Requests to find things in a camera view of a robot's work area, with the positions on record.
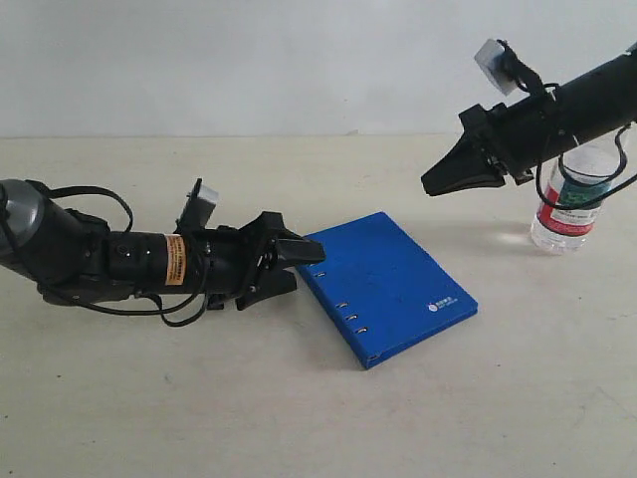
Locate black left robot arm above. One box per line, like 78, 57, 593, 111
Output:
1, 178, 325, 314

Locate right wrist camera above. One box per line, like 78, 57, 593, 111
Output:
474, 38, 517, 96

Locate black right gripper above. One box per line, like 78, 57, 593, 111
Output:
421, 94, 577, 196

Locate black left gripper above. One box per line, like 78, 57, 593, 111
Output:
184, 211, 325, 311

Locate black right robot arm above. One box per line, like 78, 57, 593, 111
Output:
421, 39, 636, 196

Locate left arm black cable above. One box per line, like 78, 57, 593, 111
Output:
0, 184, 210, 329

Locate clear plastic water bottle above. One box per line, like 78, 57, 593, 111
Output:
531, 132, 620, 254

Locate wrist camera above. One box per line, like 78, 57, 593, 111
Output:
474, 38, 517, 96
176, 177, 219, 231

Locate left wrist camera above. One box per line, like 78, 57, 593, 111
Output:
176, 177, 219, 231

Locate blue ring binder notebook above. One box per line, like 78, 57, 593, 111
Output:
298, 211, 479, 369

